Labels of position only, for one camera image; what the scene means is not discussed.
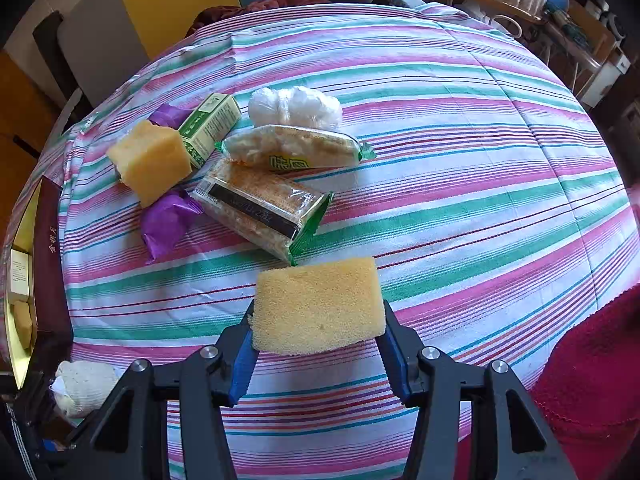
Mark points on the cracker packet with green ends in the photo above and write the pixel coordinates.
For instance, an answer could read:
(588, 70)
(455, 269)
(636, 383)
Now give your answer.
(295, 146)

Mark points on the striped bedsheet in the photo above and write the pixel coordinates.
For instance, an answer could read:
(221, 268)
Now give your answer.
(450, 185)

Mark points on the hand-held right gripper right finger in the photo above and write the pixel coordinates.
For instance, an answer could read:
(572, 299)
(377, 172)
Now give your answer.
(395, 355)

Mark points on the red knitted blanket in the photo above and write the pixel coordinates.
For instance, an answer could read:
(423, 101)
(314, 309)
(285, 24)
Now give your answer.
(590, 360)

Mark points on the orange wooden cabinet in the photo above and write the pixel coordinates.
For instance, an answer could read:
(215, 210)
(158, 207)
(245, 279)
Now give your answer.
(20, 110)

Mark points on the cracker packet with black strip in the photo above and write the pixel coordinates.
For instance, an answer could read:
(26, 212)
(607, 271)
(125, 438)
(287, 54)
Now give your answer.
(260, 205)

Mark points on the dark red gift box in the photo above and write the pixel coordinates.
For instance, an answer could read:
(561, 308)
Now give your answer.
(47, 260)

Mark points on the yellow sponge cube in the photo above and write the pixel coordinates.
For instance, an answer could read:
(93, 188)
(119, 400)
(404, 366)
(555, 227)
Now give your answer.
(150, 160)

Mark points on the green and cream carton box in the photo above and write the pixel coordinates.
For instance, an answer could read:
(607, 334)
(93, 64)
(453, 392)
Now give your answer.
(210, 127)

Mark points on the white plastic bag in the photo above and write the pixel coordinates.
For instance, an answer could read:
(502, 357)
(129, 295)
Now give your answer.
(295, 106)

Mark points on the grey cabinet panel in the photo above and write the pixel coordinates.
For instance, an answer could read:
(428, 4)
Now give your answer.
(100, 40)

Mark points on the maroon cloth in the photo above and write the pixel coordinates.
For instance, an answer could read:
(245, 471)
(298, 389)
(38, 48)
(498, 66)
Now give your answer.
(220, 12)

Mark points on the purple snack packet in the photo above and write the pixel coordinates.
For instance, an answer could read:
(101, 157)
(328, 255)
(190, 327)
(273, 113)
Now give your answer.
(165, 116)
(165, 225)

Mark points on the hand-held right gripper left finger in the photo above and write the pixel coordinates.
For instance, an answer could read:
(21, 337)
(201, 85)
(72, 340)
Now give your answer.
(242, 360)

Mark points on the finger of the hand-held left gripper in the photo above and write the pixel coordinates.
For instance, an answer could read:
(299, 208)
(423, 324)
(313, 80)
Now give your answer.
(35, 400)

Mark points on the yellow cabinet panel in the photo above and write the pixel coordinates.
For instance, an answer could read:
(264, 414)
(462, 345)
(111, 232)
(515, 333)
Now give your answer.
(175, 0)

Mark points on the wooden desk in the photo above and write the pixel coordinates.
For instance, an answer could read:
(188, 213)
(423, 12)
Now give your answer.
(500, 2)

